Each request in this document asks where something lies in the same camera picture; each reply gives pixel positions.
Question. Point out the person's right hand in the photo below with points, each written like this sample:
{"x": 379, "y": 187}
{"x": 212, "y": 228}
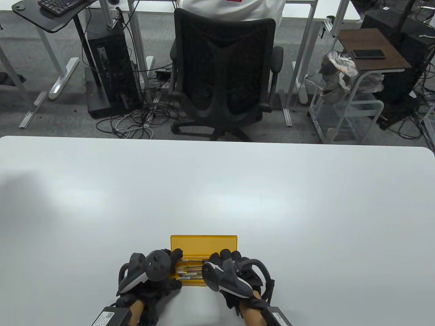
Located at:
{"x": 222, "y": 254}

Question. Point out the person's left hand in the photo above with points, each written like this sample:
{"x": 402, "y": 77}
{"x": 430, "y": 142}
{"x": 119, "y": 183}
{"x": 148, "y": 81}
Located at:
{"x": 159, "y": 288}

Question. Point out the orange plastic pen case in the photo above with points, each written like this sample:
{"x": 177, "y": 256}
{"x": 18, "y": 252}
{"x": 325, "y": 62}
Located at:
{"x": 204, "y": 246}

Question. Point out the person's left forearm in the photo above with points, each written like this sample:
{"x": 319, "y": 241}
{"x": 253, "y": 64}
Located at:
{"x": 137, "y": 314}

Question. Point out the person's right forearm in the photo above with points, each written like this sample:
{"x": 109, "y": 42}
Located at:
{"x": 253, "y": 314}

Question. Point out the grey right hand controller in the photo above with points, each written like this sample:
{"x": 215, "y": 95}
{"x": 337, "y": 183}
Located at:
{"x": 234, "y": 282}

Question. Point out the black mesh office chair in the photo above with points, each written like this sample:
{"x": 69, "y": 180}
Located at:
{"x": 217, "y": 105}

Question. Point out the white metal cart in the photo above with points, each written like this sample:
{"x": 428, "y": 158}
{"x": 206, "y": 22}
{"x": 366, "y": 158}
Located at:
{"x": 378, "y": 108}

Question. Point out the crumpled plastic bags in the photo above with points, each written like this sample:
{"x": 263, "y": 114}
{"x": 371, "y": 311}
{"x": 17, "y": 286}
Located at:
{"x": 341, "y": 64}

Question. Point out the black computer tower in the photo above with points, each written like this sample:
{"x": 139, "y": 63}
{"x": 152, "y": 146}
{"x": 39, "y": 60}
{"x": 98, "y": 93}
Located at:
{"x": 112, "y": 57}

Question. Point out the white desk with metal legs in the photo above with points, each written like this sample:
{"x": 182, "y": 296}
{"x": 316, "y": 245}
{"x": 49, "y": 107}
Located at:
{"x": 63, "y": 78}
{"x": 350, "y": 15}

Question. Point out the black smartphone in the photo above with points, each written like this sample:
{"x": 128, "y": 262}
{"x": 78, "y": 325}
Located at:
{"x": 368, "y": 54}

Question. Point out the brown top side table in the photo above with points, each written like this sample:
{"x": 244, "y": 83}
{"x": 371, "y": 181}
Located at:
{"x": 373, "y": 47}

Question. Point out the black equipment rack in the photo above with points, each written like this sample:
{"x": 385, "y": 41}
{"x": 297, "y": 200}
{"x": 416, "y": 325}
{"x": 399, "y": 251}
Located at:
{"x": 407, "y": 51}

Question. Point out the black keyboard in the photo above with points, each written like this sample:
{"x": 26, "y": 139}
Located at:
{"x": 57, "y": 5}

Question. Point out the black standing desk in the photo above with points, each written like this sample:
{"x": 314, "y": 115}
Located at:
{"x": 34, "y": 17}

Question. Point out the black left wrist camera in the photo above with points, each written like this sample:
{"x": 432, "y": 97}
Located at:
{"x": 108, "y": 317}

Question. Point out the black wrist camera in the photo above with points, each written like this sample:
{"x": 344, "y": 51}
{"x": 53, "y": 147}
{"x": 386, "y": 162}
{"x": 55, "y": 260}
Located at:
{"x": 108, "y": 317}
{"x": 277, "y": 317}

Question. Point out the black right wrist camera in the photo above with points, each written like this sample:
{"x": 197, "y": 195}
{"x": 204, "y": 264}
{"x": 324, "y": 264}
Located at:
{"x": 277, "y": 317}

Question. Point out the silver aluminium post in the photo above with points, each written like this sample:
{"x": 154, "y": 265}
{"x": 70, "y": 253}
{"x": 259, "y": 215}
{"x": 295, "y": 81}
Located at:
{"x": 106, "y": 13}

